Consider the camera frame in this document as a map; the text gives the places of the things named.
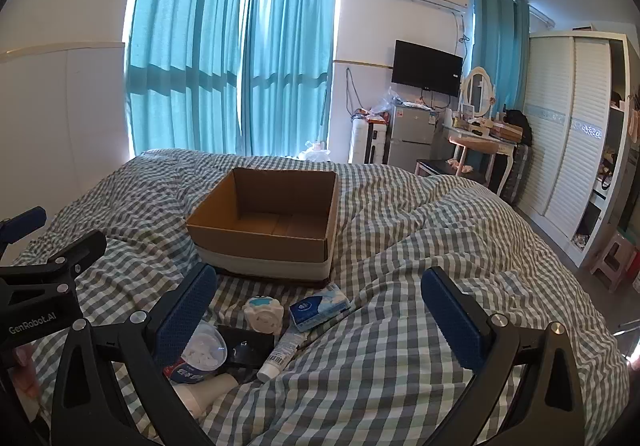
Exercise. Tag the white plastic bag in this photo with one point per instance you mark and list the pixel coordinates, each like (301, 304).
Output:
(316, 151)

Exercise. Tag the white suitcase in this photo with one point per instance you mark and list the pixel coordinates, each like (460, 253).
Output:
(370, 143)

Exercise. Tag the blue tissue pack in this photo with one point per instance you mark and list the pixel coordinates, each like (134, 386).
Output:
(316, 308)

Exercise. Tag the clear plastic bags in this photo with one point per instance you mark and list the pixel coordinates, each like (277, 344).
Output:
(386, 103)

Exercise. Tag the white seal-shaped toy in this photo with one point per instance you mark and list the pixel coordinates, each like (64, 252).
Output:
(262, 317)

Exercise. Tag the wide teal curtain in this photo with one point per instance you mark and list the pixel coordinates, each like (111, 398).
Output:
(185, 50)

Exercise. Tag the white sliding-door wardrobe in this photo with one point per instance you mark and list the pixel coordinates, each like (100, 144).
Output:
(565, 125)

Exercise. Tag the red and blue packet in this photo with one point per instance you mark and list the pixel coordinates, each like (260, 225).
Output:
(185, 373)

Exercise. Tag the white dressing table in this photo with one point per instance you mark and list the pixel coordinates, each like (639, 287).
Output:
(500, 145)

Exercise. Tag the black wall television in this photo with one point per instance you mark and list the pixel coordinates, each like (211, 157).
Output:
(425, 68)

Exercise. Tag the person's left hand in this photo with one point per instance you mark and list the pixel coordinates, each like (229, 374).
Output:
(22, 363)

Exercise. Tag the grey checked blanket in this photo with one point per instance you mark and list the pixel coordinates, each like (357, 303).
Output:
(380, 376)

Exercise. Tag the short teal curtain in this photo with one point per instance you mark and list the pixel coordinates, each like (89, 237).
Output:
(500, 45)

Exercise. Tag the silver small fridge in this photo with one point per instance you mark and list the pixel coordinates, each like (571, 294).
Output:
(410, 140)

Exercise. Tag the white plastic bottle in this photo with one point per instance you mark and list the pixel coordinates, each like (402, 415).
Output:
(205, 391)

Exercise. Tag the white toothpaste tube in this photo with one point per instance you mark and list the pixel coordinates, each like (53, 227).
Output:
(280, 354)

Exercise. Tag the white oval mirror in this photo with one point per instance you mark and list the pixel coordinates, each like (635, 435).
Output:
(477, 90)

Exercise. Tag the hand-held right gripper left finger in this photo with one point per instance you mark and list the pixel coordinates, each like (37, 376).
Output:
(185, 316)

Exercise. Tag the black rectangular case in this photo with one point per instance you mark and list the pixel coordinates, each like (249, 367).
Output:
(245, 351)

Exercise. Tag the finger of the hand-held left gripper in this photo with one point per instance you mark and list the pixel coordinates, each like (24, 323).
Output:
(75, 253)
(24, 222)

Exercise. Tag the brown cardboard box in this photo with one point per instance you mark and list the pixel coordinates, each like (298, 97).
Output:
(260, 246)

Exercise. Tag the black bag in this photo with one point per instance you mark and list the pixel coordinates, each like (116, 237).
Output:
(517, 125)

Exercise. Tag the pink plastic stool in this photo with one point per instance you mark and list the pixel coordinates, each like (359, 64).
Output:
(617, 261)

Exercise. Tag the light blue plate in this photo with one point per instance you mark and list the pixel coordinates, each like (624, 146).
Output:
(205, 348)

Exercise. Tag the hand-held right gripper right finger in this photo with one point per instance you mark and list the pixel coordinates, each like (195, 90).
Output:
(452, 321)

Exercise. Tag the narrow teal curtain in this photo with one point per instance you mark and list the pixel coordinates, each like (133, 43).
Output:
(290, 50)

